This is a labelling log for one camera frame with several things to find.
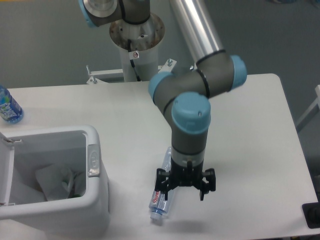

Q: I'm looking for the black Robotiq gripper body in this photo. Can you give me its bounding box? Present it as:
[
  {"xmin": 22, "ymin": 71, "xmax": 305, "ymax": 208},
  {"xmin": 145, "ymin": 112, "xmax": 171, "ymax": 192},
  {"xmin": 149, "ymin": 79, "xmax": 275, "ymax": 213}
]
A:
[{"xmin": 169, "ymin": 160, "xmax": 205, "ymax": 188}]

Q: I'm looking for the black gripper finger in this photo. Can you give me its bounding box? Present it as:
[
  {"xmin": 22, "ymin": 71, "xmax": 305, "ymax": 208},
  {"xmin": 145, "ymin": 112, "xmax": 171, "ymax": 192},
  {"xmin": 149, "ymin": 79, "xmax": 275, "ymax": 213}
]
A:
[
  {"xmin": 154, "ymin": 168, "xmax": 177, "ymax": 201},
  {"xmin": 192, "ymin": 168, "xmax": 216, "ymax": 201}
]

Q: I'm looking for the clear crushed plastic bottle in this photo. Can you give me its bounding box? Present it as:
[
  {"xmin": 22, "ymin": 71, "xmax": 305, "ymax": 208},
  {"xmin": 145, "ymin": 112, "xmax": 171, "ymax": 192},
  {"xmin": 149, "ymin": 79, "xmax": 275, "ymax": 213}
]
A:
[{"xmin": 149, "ymin": 147, "xmax": 175, "ymax": 225}]

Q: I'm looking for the white tissue paper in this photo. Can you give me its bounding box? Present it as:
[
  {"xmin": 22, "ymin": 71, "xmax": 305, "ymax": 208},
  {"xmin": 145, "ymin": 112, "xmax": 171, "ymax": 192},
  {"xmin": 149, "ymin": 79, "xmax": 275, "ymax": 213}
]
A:
[{"xmin": 35, "ymin": 164, "xmax": 86, "ymax": 201}]

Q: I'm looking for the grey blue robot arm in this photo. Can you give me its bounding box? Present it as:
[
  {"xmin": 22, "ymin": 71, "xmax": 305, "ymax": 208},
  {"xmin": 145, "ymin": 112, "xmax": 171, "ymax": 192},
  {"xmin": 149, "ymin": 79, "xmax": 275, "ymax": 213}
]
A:
[{"xmin": 79, "ymin": 0, "xmax": 247, "ymax": 197}]

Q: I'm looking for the white plastic trash can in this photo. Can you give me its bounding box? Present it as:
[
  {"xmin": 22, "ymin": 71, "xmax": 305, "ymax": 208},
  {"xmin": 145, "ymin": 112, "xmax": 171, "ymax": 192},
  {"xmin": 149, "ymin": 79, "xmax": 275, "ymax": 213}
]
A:
[{"xmin": 0, "ymin": 125, "xmax": 111, "ymax": 236}]

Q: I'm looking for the black device at table edge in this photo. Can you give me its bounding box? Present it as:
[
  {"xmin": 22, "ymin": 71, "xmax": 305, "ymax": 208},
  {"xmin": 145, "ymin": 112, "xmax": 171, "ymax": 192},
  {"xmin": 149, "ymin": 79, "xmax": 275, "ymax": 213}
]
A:
[{"xmin": 302, "ymin": 202, "xmax": 320, "ymax": 229}]

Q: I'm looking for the blue labelled water bottle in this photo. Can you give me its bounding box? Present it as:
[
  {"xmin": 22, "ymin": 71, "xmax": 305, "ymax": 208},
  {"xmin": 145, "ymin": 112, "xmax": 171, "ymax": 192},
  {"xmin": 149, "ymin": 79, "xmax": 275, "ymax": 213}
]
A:
[{"xmin": 0, "ymin": 85, "xmax": 24, "ymax": 124}]

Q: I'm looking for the white pedestal base frame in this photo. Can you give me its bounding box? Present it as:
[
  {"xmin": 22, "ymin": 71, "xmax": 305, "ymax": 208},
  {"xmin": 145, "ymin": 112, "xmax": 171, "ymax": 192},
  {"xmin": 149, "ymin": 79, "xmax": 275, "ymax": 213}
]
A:
[{"xmin": 86, "ymin": 58, "xmax": 178, "ymax": 85}]

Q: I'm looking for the black cable on pedestal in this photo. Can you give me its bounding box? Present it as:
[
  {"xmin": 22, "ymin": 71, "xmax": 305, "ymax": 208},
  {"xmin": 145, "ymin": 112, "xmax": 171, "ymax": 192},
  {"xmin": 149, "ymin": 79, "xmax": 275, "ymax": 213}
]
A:
[{"xmin": 127, "ymin": 38, "xmax": 142, "ymax": 82}]

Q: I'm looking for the white frame at right edge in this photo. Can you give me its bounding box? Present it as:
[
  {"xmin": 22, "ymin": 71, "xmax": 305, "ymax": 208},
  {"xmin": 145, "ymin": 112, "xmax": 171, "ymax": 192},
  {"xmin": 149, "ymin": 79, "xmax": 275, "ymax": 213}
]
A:
[{"xmin": 295, "ymin": 85, "xmax": 320, "ymax": 133}]

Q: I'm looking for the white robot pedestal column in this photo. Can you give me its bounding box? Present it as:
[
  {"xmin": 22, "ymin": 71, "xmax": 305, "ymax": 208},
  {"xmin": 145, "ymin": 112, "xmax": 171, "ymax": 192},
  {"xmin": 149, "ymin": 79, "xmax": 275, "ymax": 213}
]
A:
[{"xmin": 109, "ymin": 13, "xmax": 165, "ymax": 82}]

